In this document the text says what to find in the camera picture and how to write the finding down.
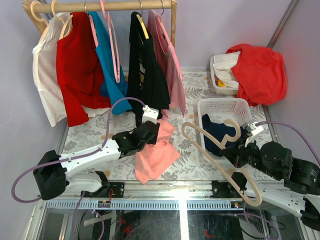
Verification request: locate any salmon pink t-shirt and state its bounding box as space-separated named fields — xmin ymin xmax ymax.
xmin=135 ymin=119 xmax=180 ymax=185

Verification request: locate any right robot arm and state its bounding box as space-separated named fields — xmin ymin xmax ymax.
xmin=220 ymin=139 xmax=320 ymax=231

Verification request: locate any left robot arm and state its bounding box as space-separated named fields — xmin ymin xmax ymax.
xmin=33 ymin=121 xmax=160 ymax=201

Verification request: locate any orange-red t-shirt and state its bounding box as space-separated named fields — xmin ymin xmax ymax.
xmin=226 ymin=43 xmax=288 ymax=107

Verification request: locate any black hanging t-shirt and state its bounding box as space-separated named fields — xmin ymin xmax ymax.
xmin=127 ymin=11 xmax=171 ymax=128

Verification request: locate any pink hanging t-shirt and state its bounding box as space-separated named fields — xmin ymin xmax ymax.
xmin=146 ymin=9 xmax=187 ymax=117

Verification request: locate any blue hanging t-shirt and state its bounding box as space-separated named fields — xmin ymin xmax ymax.
xmin=89 ymin=11 xmax=132 ymax=115

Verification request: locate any yellow hanger with black shirt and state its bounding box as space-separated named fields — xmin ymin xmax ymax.
xmin=136 ymin=0 xmax=150 ymax=40

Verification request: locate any red hanging t-shirt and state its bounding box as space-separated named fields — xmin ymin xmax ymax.
xmin=56 ymin=12 xmax=111 ymax=127

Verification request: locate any pink hanger with blue shirt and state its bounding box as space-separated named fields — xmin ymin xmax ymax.
xmin=84 ymin=2 xmax=99 ymax=47

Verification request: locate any white hanging t-shirt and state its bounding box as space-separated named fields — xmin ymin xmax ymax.
xmin=32 ymin=17 xmax=67 ymax=127

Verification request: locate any beige hanger with red shirt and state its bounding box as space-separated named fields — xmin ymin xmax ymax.
xmin=50 ymin=0 xmax=73 ymax=40

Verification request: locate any navy blue folded garment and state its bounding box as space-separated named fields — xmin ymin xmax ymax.
xmin=201 ymin=114 xmax=236 ymax=157

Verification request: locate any white perforated plastic basket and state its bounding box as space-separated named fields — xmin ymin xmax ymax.
xmin=197 ymin=97 xmax=262 ymax=165

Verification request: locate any small white laundry basket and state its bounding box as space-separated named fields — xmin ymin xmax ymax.
xmin=210 ymin=55 xmax=238 ymax=96

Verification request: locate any yellow object in basket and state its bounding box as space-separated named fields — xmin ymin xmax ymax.
xmin=217 ymin=79 xmax=227 ymax=88

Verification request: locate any white garment in basket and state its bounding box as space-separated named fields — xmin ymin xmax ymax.
xmin=213 ymin=51 xmax=240 ymax=88

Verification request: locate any wooden clothes rack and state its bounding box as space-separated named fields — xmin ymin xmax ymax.
xmin=22 ymin=0 xmax=177 ymax=45

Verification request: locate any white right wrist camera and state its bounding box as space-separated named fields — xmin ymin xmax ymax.
xmin=243 ymin=119 xmax=264 ymax=147

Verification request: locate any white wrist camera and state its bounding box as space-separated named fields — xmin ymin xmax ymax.
xmin=141 ymin=105 xmax=159 ymax=125
xmin=243 ymin=119 xmax=264 ymax=147

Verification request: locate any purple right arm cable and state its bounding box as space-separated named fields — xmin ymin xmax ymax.
xmin=254 ymin=120 xmax=320 ymax=161

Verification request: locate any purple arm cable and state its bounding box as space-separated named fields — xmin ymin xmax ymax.
xmin=254 ymin=120 xmax=320 ymax=161
xmin=11 ymin=97 xmax=146 ymax=203

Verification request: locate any grey slotted cable duct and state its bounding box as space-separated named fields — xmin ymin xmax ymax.
xmin=46 ymin=199 xmax=247 ymax=211

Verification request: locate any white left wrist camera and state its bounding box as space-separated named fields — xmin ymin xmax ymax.
xmin=141 ymin=105 xmax=159 ymax=125

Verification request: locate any aluminium frame rail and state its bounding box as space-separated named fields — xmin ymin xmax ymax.
xmin=37 ymin=179 xmax=306 ymax=201

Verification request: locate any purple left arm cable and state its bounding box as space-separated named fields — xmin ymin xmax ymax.
xmin=11 ymin=97 xmax=146 ymax=203

